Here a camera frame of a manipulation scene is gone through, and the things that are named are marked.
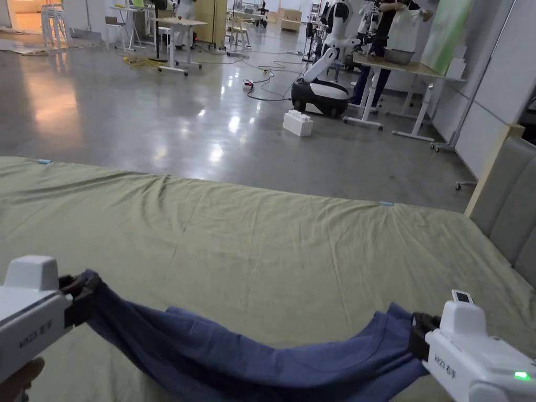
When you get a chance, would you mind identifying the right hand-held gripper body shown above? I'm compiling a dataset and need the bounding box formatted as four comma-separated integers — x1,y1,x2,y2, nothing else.
408,288,536,402

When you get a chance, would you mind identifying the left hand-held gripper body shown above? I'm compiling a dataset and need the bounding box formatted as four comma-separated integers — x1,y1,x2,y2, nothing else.
0,256,99,366

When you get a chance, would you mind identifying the dark blue shirt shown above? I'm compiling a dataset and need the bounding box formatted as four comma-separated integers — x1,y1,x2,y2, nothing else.
80,270,433,402

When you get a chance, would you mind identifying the person's left hand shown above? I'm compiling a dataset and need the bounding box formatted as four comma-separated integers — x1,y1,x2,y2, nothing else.
0,356,45,402

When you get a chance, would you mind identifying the grey padded headboard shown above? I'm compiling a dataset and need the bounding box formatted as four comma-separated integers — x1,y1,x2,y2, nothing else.
464,125,536,275

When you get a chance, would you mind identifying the bed with pale green sheet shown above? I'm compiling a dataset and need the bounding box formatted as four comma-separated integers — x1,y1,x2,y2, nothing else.
0,157,536,402

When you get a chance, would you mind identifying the white brick-shaped block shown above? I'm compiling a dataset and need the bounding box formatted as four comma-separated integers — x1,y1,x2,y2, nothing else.
282,109,315,137

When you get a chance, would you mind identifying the wooden table with white legs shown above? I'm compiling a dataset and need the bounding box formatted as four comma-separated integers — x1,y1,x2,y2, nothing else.
342,47,468,141
151,16,209,77

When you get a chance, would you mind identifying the white and black robot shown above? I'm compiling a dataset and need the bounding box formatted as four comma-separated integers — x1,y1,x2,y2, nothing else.
291,0,362,116

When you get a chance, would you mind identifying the white chair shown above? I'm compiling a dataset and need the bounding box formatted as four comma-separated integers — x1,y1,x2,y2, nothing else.
104,16,126,52

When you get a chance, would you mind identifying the black standing fan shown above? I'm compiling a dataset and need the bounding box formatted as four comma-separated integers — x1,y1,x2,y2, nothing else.
302,23,321,64
146,0,169,63

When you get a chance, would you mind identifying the yellow cable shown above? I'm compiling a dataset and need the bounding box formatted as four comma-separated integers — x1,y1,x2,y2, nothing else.
124,57,169,71

